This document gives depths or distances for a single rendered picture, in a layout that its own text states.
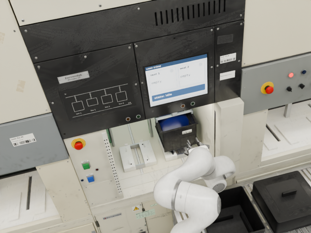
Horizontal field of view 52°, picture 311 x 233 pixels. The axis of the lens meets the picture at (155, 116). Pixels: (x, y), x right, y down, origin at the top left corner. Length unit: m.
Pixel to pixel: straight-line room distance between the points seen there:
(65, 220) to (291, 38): 1.52
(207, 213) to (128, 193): 0.94
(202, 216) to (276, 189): 0.95
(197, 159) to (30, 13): 0.78
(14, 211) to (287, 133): 1.75
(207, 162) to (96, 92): 0.57
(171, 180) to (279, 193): 0.96
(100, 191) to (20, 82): 0.77
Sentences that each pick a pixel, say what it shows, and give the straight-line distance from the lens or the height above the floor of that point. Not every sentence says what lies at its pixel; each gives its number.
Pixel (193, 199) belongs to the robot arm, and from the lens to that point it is 1.06.
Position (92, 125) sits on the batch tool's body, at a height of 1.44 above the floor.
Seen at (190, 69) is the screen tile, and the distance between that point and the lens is 1.46.
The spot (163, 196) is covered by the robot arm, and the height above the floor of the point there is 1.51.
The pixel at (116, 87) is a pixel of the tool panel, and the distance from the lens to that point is 1.41.
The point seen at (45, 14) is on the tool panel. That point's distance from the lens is 1.27.
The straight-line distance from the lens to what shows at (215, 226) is 1.89.
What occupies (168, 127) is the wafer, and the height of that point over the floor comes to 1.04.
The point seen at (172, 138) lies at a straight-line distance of 1.96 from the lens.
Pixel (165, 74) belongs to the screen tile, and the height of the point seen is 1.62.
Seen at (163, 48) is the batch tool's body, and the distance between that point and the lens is 1.37.
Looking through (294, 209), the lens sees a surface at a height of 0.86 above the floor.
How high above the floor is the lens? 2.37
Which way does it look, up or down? 38 degrees down
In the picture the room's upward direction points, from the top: 8 degrees counter-clockwise
